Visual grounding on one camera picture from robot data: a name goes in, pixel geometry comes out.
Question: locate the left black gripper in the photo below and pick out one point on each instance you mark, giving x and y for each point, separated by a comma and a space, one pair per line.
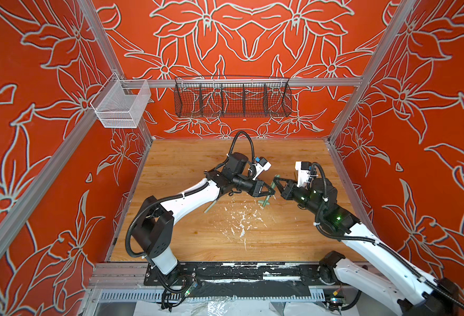
254, 189

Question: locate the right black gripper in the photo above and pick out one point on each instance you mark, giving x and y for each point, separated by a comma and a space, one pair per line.
288, 191

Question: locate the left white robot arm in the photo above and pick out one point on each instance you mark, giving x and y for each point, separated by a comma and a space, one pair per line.
150, 233

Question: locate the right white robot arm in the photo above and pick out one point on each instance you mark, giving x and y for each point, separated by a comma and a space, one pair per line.
401, 287

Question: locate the olive green pen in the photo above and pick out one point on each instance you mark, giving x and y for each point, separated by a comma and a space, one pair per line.
210, 206

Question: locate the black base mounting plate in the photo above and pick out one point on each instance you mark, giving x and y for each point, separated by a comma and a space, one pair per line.
306, 273

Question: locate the clear plastic bin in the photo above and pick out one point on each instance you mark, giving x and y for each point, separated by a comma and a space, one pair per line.
120, 104

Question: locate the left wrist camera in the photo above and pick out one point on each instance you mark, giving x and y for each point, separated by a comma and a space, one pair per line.
260, 165

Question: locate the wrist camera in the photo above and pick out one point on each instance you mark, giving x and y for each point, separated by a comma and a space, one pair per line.
304, 175
260, 165

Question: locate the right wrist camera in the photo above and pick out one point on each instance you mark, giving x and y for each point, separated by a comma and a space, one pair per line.
304, 175

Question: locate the black wire mesh basket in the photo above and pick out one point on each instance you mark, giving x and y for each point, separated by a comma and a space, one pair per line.
232, 97

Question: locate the white slotted cable duct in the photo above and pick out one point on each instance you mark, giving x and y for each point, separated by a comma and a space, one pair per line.
155, 296

